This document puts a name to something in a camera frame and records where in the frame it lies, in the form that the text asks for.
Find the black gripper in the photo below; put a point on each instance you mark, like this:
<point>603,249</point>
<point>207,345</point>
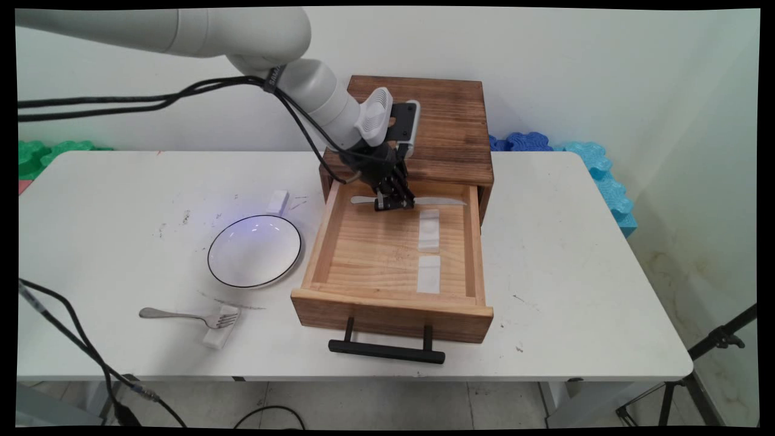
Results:
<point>372,160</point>

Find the silver table knife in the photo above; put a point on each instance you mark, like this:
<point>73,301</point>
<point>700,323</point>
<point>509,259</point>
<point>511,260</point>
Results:
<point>442,201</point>

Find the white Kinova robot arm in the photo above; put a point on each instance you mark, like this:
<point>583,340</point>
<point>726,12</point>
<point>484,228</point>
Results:
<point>212,30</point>

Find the thick white foam block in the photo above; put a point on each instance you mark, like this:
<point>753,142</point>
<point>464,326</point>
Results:
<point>429,233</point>

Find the light wooden drawer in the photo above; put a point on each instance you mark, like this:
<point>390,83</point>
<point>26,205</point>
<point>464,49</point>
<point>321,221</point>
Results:
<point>375,254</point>

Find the dark wooden drawer cabinet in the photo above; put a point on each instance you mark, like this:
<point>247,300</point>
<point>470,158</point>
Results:
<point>448,127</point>

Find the flat white foam pad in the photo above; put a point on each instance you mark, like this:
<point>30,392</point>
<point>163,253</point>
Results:
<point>428,275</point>

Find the small white knife rest block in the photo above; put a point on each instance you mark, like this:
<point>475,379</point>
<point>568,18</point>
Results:
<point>278,201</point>

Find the dark blue foam mat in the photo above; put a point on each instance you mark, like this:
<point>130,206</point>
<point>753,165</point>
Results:
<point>527,142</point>

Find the white plate with black rim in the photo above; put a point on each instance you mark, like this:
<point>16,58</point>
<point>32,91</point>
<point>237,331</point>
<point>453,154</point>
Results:
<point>254,251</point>

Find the light blue foam mat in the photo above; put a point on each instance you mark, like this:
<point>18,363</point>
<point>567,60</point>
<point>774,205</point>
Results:
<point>608,181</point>

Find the white fork rest block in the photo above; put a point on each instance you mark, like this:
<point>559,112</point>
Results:
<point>216,336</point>

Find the silver fork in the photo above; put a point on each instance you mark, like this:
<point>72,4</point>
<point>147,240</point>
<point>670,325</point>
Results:
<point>169,313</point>

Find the white table leg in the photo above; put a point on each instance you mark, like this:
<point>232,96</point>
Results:
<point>560,402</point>

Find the black tripod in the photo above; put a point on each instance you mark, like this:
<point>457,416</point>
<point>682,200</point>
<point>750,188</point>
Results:
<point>696,363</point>

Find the green foam mat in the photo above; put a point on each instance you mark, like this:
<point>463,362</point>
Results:
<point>36,157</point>

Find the red foam mat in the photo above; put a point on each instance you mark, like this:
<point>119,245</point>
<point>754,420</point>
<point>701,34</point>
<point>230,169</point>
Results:
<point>22,188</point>

